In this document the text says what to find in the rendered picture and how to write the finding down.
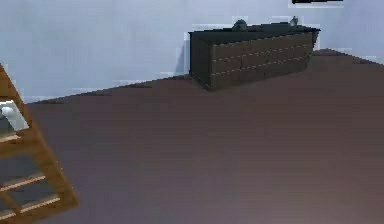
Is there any grey round object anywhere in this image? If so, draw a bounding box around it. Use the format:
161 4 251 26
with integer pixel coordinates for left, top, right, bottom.
232 18 249 33

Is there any dark brown chest of drawers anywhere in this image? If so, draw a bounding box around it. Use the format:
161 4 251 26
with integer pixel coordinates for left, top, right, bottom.
188 22 322 92

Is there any black framed wall picture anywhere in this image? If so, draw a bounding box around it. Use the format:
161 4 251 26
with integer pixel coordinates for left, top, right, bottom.
291 0 344 5

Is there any white object on shelf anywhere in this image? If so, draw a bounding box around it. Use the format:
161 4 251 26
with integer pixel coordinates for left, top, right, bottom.
0 100 30 132

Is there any brown wooden shelf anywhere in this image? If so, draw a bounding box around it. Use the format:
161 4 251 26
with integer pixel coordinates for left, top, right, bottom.
0 63 80 224

